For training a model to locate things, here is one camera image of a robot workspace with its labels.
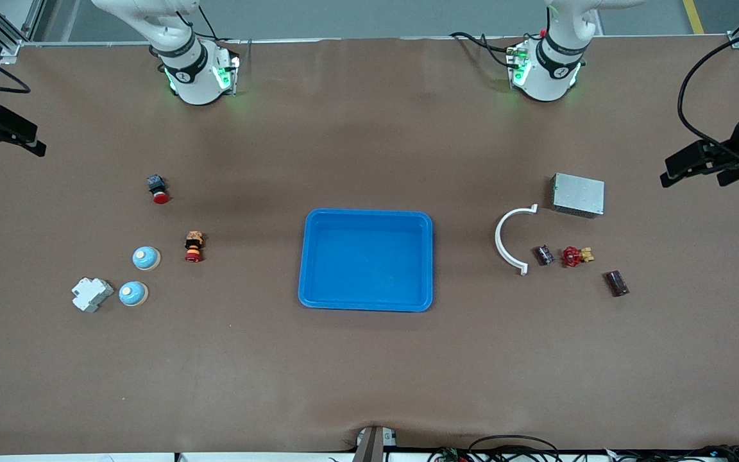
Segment black looped cable bundle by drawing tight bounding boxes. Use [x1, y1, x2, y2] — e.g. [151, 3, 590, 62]
[430, 434, 563, 462]

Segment white circuit breaker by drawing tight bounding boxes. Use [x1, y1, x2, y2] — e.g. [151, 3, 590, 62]
[72, 277, 115, 313]

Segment grey metal post bracket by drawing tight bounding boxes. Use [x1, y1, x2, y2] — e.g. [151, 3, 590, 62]
[353, 425, 399, 462]

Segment brass valve red handle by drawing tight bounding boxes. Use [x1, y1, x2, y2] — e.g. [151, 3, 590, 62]
[561, 246, 595, 268]

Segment white half-ring pipe clamp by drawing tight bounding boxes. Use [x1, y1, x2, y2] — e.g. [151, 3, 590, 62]
[495, 203, 539, 277]

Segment black left arm base cables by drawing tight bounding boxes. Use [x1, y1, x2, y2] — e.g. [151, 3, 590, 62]
[448, 26, 553, 73]

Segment red yellow emergency stop button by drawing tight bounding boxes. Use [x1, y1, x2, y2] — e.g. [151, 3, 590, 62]
[184, 231, 205, 264]

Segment black flat-lying cable bundle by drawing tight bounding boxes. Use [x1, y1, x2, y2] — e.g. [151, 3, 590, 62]
[607, 444, 739, 462]

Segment black right arm base cable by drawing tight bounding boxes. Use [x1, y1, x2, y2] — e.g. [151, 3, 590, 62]
[196, 3, 253, 65]

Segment perforated metal power supply box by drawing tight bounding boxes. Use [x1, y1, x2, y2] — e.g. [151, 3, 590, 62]
[550, 172, 606, 219]

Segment blue plastic tray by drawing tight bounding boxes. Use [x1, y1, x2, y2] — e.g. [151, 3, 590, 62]
[298, 209, 434, 312]

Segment stubby brown printed capacitor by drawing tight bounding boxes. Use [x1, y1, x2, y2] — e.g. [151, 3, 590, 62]
[605, 269, 631, 298]

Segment red push button black base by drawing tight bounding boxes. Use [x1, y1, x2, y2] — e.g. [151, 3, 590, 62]
[146, 175, 171, 205]

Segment blue dome call bell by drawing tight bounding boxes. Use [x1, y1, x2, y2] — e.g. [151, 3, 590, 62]
[118, 281, 149, 307]
[132, 246, 162, 271]

